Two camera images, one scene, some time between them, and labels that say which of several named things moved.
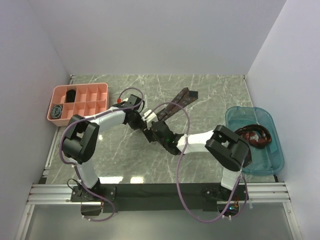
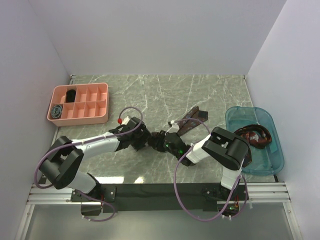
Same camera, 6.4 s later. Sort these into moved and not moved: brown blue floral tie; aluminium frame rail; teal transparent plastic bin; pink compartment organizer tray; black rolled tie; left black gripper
Moved: brown blue floral tie; left black gripper
Not moved: aluminium frame rail; pink compartment organizer tray; teal transparent plastic bin; black rolled tie
